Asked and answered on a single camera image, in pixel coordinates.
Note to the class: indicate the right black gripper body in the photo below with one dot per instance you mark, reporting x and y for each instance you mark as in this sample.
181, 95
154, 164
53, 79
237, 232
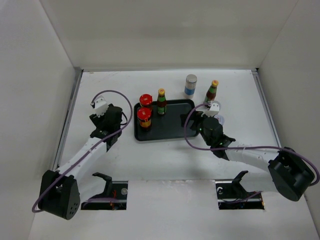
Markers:
206, 138

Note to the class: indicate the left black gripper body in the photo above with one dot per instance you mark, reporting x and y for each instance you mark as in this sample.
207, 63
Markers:
102, 120

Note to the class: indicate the yellow-cap sauce bottle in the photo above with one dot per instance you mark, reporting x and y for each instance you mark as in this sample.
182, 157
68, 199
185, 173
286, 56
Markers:
161, 102
212, 92

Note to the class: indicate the blue-label pepper jar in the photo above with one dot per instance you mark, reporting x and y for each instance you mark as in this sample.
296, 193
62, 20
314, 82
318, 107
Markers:
190, 86

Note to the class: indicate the red-lid chili jar front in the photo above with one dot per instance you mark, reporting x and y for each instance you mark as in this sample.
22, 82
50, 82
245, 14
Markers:
144, 117

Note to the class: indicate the red-lid chili jar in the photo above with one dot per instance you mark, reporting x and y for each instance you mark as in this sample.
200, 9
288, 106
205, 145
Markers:
144, 117
146, 101

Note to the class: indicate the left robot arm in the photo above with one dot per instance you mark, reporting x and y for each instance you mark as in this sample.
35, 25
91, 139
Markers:
59, 191

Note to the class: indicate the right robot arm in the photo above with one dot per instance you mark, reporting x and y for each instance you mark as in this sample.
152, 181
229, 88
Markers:
283, 170

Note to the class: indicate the small white sauce cup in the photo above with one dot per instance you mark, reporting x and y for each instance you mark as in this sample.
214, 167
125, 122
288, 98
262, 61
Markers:
220, 119

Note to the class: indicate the black plastic tray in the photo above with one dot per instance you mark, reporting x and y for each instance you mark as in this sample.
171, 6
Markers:
168, 126

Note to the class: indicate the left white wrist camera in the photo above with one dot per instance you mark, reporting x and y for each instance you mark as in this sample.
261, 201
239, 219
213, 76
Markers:
100, 106

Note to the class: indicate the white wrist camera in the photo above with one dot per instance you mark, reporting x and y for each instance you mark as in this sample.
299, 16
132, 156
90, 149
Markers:
213, 109
100, 106

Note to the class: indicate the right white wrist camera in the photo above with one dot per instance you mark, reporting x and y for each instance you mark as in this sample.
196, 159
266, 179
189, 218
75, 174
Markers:
213, 109

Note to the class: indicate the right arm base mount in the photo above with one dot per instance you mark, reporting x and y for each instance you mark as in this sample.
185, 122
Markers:
231, 195

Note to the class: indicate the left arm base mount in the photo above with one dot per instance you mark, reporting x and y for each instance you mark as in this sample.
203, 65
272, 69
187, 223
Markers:
103, 193

